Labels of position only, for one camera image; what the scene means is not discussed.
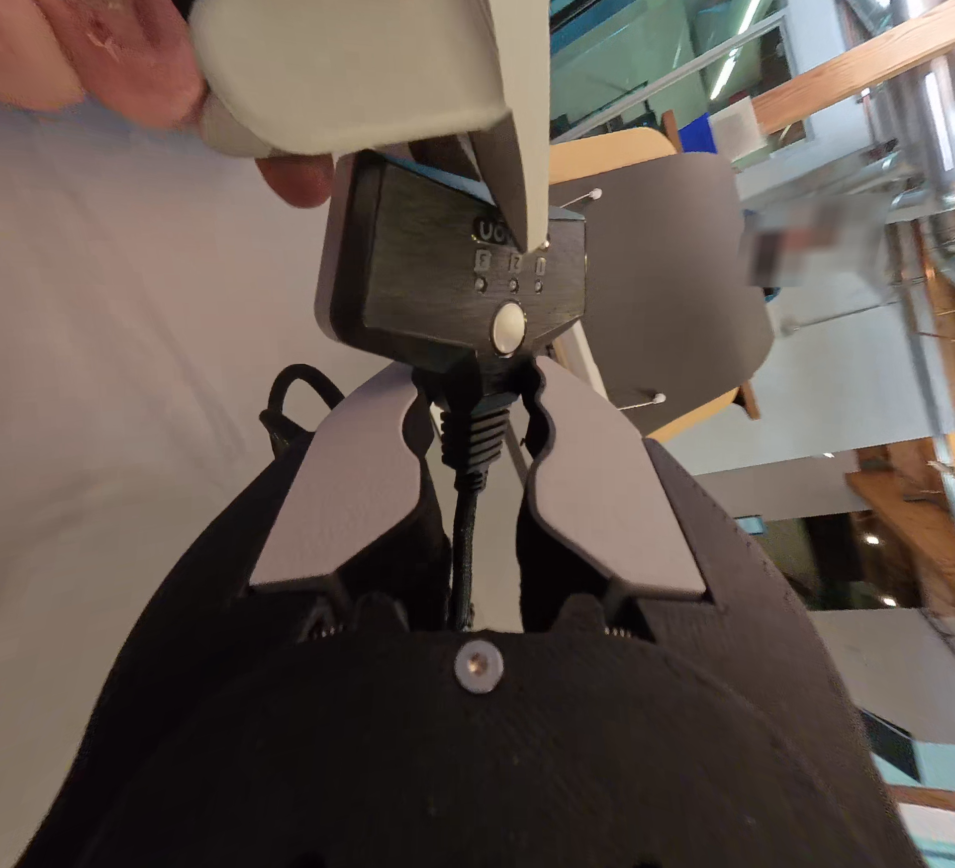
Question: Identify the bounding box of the white divider bracket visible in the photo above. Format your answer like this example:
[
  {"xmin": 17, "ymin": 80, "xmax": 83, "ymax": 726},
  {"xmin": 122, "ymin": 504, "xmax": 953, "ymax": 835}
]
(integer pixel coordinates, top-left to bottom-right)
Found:
[{"xmin": 556, "ymin": 327, "xmax": 624, "ymax": 410}]

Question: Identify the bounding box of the dark desk divider wooden edge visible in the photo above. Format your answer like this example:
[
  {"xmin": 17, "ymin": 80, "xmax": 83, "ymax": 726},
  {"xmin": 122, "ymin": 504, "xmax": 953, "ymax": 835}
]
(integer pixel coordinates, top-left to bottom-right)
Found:
[{"xmin": 548, "ymin": 128, "xmax": 774, "ymax": 440}]

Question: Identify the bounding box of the black braided cable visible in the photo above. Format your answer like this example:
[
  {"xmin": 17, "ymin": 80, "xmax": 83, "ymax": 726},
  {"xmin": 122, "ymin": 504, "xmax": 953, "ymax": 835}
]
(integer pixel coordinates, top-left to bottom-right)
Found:
[{"xmin": 257, "ymin": 363, "xmax": 517, "ymax": 632}]

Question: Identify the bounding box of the person's left hand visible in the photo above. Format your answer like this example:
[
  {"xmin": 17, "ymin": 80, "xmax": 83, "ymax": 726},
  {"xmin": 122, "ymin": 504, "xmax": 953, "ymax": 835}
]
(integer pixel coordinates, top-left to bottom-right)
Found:
[{"xmin": 0, "ymin": 0, "xmax": 335, "ymax": 210}]

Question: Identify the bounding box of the wooden ceiling beam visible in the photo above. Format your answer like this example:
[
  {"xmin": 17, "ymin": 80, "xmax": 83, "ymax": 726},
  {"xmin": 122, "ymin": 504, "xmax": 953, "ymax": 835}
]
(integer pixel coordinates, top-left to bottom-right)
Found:
[{"xmin": 750, "ymin": 0, "xmax": 955, "ymax": 138}]

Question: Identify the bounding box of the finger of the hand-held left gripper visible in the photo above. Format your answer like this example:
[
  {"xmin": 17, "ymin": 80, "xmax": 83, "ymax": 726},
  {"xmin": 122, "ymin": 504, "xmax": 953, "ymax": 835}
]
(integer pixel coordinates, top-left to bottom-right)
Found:
[{"xmin": 477, "ymin": 0, "xmax": 555, "ymax": 252}]

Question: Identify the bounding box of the silver-backed switch box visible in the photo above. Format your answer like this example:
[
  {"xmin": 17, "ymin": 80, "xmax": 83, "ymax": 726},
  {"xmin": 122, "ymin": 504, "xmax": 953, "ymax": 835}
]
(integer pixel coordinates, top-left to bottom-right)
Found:
[{"xmin": 312, "ymin": 151, "xmax": 592, "ymax": 392}]

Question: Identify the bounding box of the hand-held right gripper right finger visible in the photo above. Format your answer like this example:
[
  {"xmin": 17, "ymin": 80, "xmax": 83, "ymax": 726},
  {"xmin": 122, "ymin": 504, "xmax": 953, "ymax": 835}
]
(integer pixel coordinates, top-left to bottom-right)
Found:
[{"xmin": 515, "ymin": 357, "xmax": 707, "ymax": 632}]

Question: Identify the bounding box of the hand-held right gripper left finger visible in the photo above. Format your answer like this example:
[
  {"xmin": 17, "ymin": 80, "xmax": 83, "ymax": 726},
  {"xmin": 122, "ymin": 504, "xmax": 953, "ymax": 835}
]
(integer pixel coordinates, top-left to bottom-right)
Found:
[{"xmin": 248, "ymin": 363, "xmax": 451, "ymax": 632}]

